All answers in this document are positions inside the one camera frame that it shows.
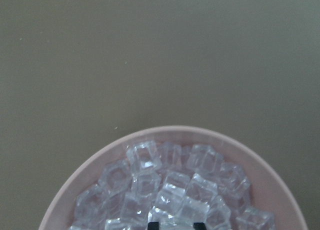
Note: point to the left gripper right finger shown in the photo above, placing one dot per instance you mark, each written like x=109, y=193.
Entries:
x=199, y=226

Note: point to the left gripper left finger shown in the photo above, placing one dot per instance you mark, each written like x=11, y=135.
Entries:
x=154, y=225

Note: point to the pile of ice cubes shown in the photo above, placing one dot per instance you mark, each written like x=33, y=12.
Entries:
x=175, y=185

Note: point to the pink bowl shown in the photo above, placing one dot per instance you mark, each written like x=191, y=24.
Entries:
x=269, y=191

